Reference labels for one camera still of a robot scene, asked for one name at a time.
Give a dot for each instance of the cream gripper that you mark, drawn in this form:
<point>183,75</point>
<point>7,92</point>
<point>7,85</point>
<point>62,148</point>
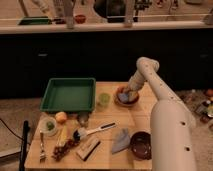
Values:
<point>132,95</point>

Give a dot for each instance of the blue sponge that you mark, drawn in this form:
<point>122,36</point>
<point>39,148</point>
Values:
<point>123,97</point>

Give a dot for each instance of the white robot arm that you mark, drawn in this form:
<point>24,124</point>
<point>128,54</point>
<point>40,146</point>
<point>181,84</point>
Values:
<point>170,121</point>

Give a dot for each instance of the brown clay bowl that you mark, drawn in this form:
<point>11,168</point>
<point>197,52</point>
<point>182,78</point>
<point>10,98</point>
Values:
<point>117,101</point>

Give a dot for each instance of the green cup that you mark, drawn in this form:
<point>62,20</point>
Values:
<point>103,100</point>

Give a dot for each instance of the wooden table board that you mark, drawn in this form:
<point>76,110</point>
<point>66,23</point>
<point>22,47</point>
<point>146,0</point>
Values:
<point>134,118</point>

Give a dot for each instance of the light blue cloth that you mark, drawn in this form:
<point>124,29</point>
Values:
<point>121,142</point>

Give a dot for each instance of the dark maroon bowl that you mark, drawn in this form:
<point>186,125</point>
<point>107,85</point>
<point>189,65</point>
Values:
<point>140,145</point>

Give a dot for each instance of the grey metallic object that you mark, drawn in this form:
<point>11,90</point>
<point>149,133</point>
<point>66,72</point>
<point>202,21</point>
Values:
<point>83,119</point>

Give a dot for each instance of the green plastic tray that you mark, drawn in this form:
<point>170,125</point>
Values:
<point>71,95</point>

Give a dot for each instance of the wooden block with black edge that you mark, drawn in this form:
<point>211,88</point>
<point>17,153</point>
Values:
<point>87,147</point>

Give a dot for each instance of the orange fruit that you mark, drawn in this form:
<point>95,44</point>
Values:
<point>61,117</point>

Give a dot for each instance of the yellow corn cob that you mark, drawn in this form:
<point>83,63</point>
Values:
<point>63,137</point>

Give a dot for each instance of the background red bowl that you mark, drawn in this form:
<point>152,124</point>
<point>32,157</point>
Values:
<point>80,19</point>

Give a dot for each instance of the bunch of dark grapes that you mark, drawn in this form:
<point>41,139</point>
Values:
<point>60,152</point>

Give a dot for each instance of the background green tray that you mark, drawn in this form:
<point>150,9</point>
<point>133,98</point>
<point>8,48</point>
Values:
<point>35,21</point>

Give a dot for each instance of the silver fork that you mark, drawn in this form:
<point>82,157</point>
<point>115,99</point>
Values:
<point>42,149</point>

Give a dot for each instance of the black stand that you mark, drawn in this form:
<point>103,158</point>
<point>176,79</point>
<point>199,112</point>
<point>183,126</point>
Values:
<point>24,143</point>

